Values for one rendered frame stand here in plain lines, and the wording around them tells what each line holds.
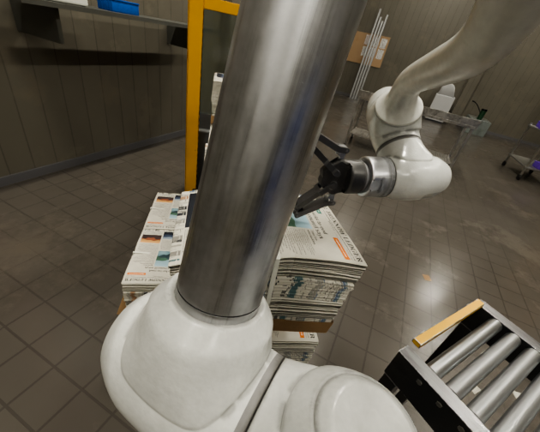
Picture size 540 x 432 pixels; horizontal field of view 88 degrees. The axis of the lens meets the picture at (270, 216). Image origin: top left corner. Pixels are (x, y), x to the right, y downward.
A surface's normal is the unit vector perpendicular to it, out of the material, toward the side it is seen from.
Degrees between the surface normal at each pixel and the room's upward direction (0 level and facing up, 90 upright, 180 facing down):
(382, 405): 7
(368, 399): 9
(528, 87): 90
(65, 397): 0
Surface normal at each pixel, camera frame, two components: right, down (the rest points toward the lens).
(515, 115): -0.44, 0.43
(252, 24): -0.59, 0.10
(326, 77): 0.63, 0.43
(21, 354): 0.18, -0.82
